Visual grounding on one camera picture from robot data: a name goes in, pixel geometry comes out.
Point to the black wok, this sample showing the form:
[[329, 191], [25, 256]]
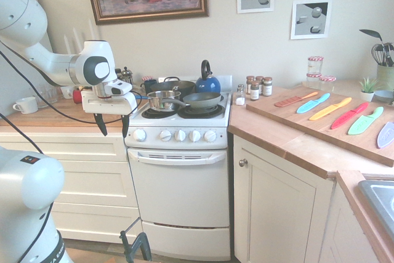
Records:
[[174, 86]]

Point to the yellow sheathed knife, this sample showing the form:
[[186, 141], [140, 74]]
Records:
[[327, 110]]

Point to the orange red sheathed knife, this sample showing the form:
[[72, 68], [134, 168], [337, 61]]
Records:
[[289, 101]]

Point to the purple sheathed knife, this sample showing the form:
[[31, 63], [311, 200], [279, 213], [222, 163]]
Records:
[[386, 136]]

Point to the metal whisk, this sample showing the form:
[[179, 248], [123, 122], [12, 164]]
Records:
[[378, 55]]

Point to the clear drinking glasses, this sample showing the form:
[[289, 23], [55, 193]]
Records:
[[46, 96]]

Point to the white electric stove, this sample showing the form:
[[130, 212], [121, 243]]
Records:
[[181, 183]]

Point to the white stove bottom drawer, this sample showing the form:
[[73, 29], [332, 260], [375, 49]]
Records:
[[187, 240]]

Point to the glass french press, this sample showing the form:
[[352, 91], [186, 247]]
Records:
[[126, 75]]

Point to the glass salt shaker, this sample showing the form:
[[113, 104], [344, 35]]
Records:
[[240, 96]]

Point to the light blue bowl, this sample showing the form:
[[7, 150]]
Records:
[[383, 96]]

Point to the white mug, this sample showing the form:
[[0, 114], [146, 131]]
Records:
[[27, 105]]

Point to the small white cup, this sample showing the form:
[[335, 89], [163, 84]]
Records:
[[67, 92]]

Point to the green utensil holder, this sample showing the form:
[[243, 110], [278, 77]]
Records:
[[385, 78]]

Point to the large wooden cutting board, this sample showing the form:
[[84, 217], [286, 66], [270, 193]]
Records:
[[277, 112]]

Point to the cream drawer cabinet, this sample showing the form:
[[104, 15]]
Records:
[[92, 183]]

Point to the tall glass jar checkered lid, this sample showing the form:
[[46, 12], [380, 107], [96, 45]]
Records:
[[315, 66]]

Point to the steel sink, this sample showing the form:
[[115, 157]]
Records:
[[380, 198]]

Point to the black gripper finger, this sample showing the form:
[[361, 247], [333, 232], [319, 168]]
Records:
[[101, 124], [125, 126]]

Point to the red container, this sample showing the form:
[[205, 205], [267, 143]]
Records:
[[77, 95]]

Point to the short glass jar checkered lid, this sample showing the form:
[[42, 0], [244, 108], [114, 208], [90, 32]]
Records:
[[328, 82], [313, 81]]

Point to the small plant in white pot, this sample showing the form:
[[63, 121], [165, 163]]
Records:
[[367, 92]]

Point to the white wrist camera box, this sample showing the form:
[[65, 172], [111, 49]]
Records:
[[118, 88]]

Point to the dark blue mug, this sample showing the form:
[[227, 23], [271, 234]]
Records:
[[147, 87]]

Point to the blue sheathed knife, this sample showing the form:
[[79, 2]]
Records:
[[311, 105]]

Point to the green sheathed knife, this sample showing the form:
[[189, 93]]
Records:
[[361, 124]]

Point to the cream cabinet door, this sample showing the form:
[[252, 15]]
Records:
[[277, 207]]

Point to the metal cabinet knob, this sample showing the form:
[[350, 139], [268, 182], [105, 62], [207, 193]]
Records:
[[243, 162]]

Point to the black clamp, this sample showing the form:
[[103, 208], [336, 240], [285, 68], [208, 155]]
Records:
[[143, 244]]

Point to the grey frying pan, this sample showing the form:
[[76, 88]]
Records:
[[203, 99]]

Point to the stainless steel saucepan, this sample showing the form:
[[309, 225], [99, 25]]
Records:
[[160, 101]]

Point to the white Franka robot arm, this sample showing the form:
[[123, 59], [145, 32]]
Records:
[[46, 63]]

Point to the white candle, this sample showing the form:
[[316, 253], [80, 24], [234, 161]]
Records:
[[66, 44]]

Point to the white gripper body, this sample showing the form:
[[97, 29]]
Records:
[[106, 106]]

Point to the large white stove knob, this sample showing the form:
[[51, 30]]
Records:
[[139, 135]]

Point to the grey three shapes print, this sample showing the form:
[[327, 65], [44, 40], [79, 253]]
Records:
[[311, 19]]

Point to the brown lid spice jar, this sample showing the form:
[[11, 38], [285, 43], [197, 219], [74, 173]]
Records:
[[259, 79], [267, 87], [250, 82], [255, 91]]

